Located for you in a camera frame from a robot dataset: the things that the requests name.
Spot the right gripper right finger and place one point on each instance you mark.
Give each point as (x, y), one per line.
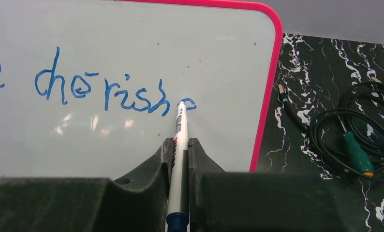
(223, 201)

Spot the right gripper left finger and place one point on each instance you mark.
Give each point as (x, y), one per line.
(135, 202)

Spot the white blue whiteboard marker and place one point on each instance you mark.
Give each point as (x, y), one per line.
(178, 201)

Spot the pink framed whiteboard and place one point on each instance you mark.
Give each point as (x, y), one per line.
(90, 88)

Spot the green handled screwdriver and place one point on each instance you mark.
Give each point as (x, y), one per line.
(358, 158)

